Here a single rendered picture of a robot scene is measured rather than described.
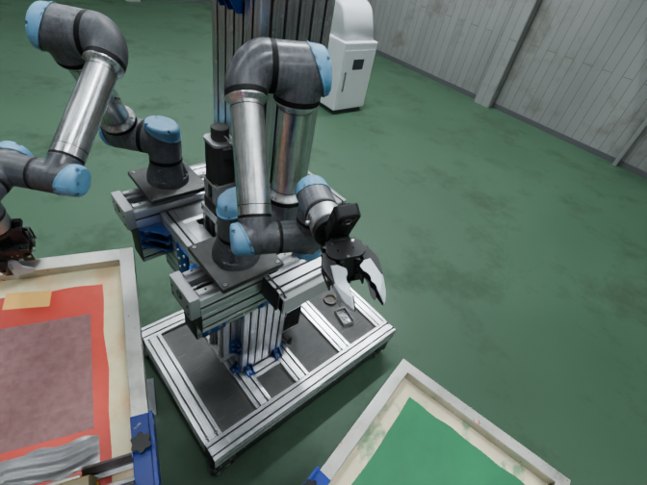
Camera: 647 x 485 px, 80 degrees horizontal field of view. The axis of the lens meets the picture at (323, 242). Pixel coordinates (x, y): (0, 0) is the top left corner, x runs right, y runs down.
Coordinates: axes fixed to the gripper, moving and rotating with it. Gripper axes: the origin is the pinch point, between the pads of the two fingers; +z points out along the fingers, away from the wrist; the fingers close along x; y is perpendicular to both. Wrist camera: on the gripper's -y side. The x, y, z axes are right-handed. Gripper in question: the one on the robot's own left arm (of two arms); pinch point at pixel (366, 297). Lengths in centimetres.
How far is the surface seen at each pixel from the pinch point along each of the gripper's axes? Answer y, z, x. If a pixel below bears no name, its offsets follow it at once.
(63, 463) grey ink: 49, -8, 64
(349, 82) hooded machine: 149, -459, -171
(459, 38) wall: 147, -613, -433
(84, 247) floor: 153, -206, 123
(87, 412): 47, -18, 60
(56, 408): 46, -20, 67
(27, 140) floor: 144, -367, 191
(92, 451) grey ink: 50, -10, 59
